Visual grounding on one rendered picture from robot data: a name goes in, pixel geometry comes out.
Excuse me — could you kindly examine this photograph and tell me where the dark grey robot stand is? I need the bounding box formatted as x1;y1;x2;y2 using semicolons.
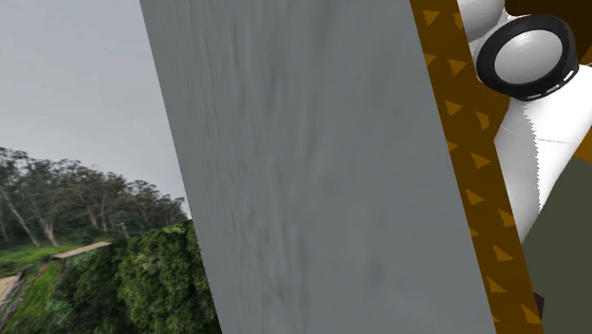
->
519;157;592;334

